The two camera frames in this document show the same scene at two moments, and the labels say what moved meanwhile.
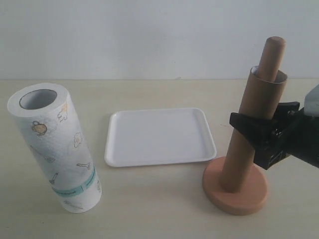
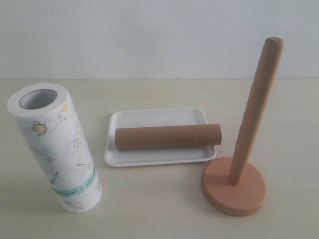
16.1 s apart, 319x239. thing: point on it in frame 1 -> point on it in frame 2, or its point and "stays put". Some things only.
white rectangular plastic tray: [146, 136] stays put
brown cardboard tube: [261, 98] -> [170, 135]
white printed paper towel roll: [44, 114] stays put
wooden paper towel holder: [248, 202] stays put
